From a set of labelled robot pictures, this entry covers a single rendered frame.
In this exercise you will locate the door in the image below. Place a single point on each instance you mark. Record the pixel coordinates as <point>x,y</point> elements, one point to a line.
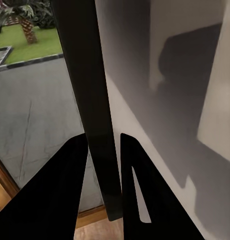
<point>38,108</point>

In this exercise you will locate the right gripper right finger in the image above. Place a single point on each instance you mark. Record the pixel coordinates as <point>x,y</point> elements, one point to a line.
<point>169,219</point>

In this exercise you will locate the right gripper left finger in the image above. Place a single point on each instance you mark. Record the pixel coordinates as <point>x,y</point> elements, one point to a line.
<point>46,208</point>

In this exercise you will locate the poster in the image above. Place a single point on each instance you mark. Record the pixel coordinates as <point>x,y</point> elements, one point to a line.
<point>78,30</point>

